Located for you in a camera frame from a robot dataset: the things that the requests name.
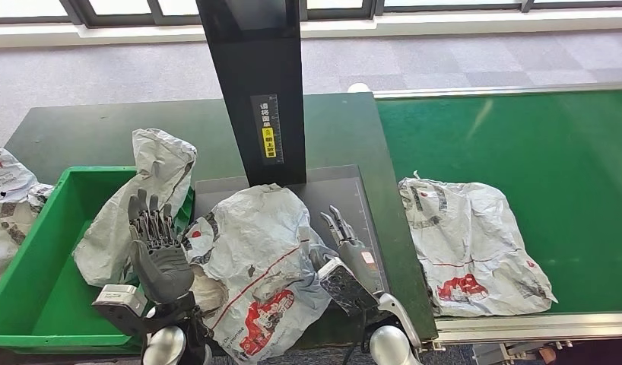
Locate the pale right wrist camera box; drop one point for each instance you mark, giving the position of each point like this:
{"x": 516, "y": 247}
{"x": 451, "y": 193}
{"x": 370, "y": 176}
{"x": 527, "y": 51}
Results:
{"x": 346, "y": 289}

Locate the green plastic crate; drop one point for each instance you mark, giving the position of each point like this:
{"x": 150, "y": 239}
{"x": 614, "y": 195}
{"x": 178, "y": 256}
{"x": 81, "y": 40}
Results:
{"x": 49, "y": 302}

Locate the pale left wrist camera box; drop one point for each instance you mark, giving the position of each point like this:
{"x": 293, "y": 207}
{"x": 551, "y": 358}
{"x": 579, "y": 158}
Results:
{"x": 120, "y": 297}

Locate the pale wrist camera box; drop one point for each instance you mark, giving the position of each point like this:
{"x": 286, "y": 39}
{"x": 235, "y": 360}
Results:
{"x": 346, "y": 289}
{"x": 120, "y": 297}

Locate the white round conveyor cap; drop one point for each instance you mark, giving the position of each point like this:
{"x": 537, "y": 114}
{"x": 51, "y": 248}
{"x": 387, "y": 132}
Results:
{"x": 358, "y": 88}

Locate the white window sill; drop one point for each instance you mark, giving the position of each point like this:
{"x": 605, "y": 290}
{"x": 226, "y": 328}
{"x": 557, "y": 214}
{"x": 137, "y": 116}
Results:
{"x": 442, "y": 24}

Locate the black scanner machine column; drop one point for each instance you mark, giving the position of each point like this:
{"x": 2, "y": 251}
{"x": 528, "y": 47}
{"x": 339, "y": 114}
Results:
{"x": 255, "y": 60}

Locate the dark window frame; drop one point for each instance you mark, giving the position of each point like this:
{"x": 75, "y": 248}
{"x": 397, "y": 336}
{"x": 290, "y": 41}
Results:
{"x": 129, "y": 21}

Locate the green conveyor belt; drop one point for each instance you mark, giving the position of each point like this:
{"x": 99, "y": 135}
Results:
{"x": 517, "y": 136}

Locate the black and yellow column label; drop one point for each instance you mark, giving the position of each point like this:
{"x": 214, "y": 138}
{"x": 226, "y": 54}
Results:
{"x": 268, "y": 141}

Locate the black scanner base plate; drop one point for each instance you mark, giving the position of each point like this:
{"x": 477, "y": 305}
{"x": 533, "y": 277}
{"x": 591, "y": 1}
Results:
{"x": 341, "y": 196}

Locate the metal conveyor support bracket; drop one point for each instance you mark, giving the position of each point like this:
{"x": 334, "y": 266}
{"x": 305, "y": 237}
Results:
{"x": 507, "y": 352}

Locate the plain grey parcel bag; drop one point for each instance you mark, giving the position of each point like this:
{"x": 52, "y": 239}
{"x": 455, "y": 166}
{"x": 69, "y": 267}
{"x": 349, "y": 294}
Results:
{"x": 160, "y": 161}

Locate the dark green table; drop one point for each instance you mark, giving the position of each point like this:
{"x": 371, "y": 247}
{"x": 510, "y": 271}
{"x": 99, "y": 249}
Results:
{"x": 89, "y": 131}

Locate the thin aluminium conveyor rail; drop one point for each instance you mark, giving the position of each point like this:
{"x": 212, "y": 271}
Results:
{"x": 492, "y": 90}

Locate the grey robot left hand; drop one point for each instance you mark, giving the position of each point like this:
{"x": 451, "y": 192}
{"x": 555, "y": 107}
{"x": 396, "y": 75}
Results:
{"x": 162, "y": 272}

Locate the wide aluminium conveyor rail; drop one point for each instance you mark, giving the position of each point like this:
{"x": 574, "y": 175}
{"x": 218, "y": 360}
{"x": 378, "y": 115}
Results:
{"x": 542, "y": 327}

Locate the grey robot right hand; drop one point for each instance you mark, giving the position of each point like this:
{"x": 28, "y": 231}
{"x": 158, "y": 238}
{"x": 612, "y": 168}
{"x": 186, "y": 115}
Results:
{"x": 364, "y": 259}

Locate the white parcel bag red print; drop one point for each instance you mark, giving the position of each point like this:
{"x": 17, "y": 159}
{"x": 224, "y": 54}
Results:
{"x": 467, "y": 237}
{"x": 255, "y": 237}

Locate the crumpled printed parcel bag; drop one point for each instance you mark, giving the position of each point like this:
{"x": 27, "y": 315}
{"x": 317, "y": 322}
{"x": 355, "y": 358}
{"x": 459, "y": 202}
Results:
{"x": 11, "y": 226}
{"x": 8, "y": 174}

